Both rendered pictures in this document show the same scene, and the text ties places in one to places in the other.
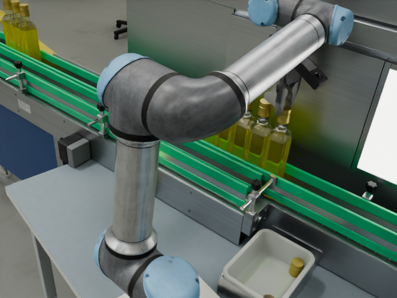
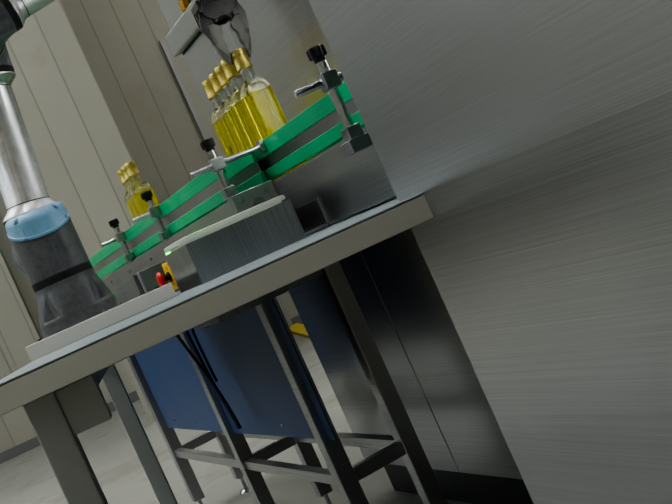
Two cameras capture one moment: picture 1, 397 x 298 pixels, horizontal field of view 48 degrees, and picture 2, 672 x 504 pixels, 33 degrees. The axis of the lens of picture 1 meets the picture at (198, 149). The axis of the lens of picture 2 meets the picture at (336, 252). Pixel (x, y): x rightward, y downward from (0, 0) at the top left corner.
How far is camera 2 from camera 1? 2.04 m
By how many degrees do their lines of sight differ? 45
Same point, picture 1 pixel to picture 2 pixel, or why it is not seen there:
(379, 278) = (345, 174)
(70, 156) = (142, 284)
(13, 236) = not seen: outside the picture
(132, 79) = not seen: outside the picture
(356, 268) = (335, 185)
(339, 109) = (304, 21)
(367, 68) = not seen: outside the picture
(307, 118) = (303, 61)
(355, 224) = (307, 124)
